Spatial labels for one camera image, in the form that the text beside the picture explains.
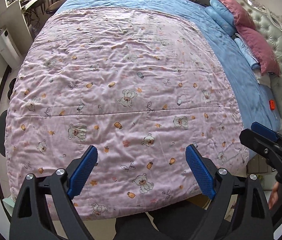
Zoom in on tan trash bin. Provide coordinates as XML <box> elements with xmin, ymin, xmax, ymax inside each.
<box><xmin>187</xmin><ymin>194</ymin><xmax>210</xmax><ymax>209</ymax></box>

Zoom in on blue bed sheet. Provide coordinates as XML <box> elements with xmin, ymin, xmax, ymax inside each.
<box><xmin>57</xmin><ymin>0</ymin><xmax>282</xmax><ymax>160</ymax></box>

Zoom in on person's black trousers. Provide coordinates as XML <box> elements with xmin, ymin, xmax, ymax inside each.
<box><xmin>114</xmin><ymin>200</ymin><xmax>206</xmax><ymax>239</ymax></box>

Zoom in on lower maroon pillow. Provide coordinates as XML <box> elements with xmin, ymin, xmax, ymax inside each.
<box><xmin>236</xmin><ymin>25</ymin><xmax>280</xmax><ymax>76</ymax></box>

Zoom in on maroon pillow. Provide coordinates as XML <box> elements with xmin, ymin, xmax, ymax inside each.
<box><xmin>218</xmin><ymin>0</ymin><xmax>256</xmax><ymax>30</ymax></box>
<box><xmin>236</xmin><ymin>25</ymin><xmax>280</xmax><ymax>76</ymax></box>

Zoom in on pink bear-print quilt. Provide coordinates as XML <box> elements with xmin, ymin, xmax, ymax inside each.
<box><xmin>5</xmin><ymin>7</ymin><xmax>249</xmax><ymax>220</ymax></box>

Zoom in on upper maroon pillow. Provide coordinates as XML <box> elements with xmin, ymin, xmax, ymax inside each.
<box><xmin>218</xmin><ymin>0</ymin><xmax>256</xmax><ymax>30</ymax></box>

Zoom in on blue pillow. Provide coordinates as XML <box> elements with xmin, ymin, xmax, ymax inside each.
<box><xmin>205</xmin><ymin>0</ymin><xmax>236</xmax><ymax>36</ymax></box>

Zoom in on white air purifier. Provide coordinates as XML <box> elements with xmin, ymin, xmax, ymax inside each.
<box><xmin>0</xmin><ymin>26</ymin><xmax>23</xmax><ymax>69</ymax></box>

